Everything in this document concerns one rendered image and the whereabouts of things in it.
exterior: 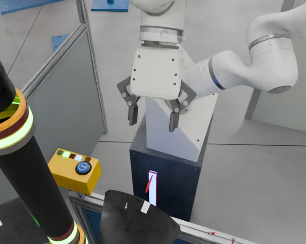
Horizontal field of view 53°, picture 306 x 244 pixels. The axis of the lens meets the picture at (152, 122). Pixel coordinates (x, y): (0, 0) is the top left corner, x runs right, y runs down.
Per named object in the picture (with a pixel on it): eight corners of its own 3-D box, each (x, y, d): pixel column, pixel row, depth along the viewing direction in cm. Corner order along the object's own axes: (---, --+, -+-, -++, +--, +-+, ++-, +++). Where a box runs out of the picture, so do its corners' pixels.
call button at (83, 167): (75, 172, 104) (74, 169, 102) (80, 162, 106) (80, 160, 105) (86, 175, 103) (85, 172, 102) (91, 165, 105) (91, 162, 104)
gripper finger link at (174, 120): (190, 99, 62) (186, 131, 64) (175, 97, 63) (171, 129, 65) (188, 101, 59) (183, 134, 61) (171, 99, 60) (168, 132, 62)
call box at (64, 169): (51, 185, 111) (42, 170, 103) (64, 163, 118) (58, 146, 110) (91, 198, 108) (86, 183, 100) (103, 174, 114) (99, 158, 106)
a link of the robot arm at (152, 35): (188, 33, 63) (187, 48, 63) (147, 29, 65) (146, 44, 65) (181, 28, 55) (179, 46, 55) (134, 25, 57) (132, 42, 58)
